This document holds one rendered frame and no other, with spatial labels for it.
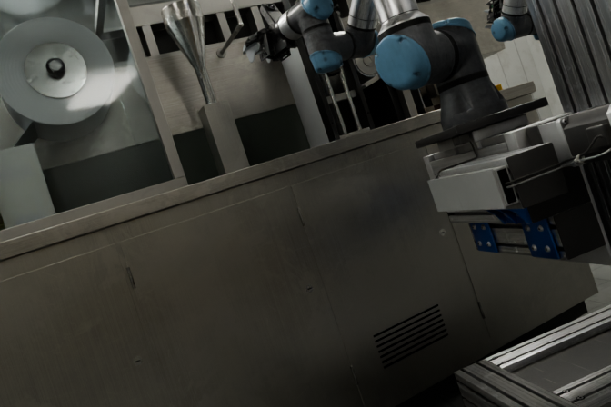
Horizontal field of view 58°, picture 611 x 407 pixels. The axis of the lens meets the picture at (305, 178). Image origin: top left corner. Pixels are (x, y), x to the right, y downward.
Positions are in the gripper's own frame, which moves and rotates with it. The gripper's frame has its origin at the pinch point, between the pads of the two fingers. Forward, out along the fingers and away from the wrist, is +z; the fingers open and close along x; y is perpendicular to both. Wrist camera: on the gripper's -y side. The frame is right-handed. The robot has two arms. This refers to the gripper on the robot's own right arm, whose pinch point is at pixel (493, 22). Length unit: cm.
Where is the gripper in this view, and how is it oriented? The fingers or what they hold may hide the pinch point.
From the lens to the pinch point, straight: 227.2
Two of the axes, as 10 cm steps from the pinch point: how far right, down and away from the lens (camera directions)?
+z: -1.4, 0.6, 9.9
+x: 0.3, 10.0, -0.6
